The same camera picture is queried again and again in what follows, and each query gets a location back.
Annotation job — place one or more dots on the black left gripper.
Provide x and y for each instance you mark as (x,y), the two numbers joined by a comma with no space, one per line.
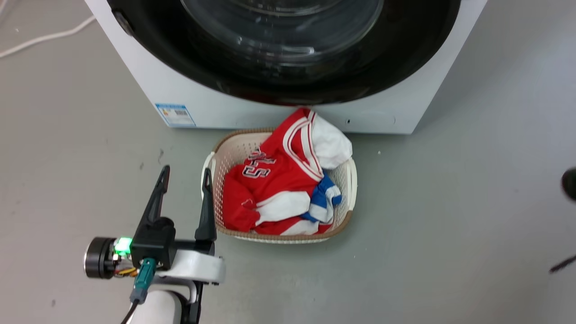
(153,243)

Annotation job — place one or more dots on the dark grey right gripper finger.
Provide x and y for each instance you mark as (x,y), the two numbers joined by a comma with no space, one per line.
(570,183)
(563,264)

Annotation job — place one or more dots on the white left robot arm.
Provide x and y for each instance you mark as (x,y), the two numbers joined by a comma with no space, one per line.
(198,267)

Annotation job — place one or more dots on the white front-load washing machine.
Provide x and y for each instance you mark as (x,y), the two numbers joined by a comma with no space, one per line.
(180,85)

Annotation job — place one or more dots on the black round washing machine door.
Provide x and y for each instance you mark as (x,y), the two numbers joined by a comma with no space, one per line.
(396,58)

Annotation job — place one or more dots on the beige plastic laundry basket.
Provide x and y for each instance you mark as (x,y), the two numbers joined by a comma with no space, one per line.
(230,153)

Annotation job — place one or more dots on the blue energy label sticker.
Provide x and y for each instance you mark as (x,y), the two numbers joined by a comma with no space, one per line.
(176,114)

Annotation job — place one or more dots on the red and white jersey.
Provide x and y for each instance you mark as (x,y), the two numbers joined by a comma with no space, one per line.
(279,180)

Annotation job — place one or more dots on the blue and white garment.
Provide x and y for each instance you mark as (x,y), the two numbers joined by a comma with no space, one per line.
(321,198)

